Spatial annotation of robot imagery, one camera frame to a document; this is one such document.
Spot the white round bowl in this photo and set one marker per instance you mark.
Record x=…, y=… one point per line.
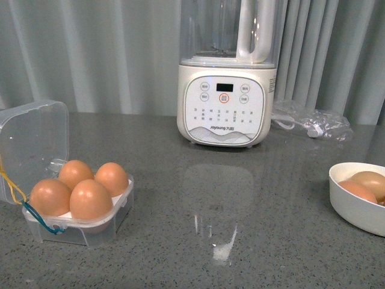
x=357, y=211

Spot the brown egg bowl right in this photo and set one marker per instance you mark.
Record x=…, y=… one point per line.
x=373, y=181

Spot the clear plastic bag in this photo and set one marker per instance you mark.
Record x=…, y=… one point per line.
x=312, y=123

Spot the brown egg bowl left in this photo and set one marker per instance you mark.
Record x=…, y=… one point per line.
x=358, y=190

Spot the brown egg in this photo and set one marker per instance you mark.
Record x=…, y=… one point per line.
x=90, y=200

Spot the blue rubber band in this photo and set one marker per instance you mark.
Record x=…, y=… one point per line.
x=39, y=218

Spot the brown egg bowl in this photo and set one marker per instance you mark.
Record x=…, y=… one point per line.
x=373, y=181
x=358, y=190

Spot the white power cable plug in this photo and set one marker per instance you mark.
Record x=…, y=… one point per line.
x=288, y=123

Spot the clear plastic egg box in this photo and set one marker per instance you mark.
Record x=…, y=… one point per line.
x=35, y=146

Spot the brown egg box front-left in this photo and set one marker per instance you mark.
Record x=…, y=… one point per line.
x=50, y=197

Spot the white Joyoung blender appliance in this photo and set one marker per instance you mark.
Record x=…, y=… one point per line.
x=229, y=52

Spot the brown egg box back-left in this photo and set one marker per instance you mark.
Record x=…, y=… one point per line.
x=73, y=172

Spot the grey pleated curtain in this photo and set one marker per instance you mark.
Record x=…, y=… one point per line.
x=122, y=56

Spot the brown egg box back-right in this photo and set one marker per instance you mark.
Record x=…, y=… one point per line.
x=113, y=177

